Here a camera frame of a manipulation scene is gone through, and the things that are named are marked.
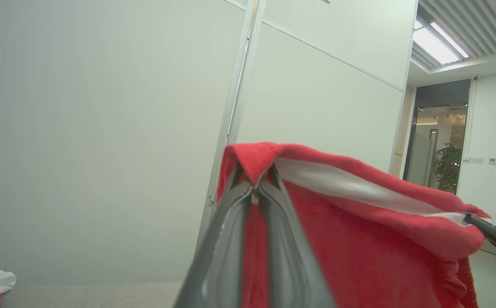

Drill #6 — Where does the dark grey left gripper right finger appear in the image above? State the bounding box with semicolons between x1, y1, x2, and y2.
257;164;337;308

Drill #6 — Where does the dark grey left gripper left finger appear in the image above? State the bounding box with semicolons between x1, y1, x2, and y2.
173;164;256;308

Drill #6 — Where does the red jersey with white trim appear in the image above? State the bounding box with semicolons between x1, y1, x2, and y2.
0;142;492;308

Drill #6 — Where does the green potted plant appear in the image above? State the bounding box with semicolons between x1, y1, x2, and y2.
434;142;463;192

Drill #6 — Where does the glass door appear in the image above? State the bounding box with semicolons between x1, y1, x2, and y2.
404;105;469;193

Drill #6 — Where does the ceiling light panel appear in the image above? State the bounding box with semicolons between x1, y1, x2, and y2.
413;19;471;65

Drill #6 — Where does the aluminium wall post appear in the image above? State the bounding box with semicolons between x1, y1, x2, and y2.
195;0;267;253

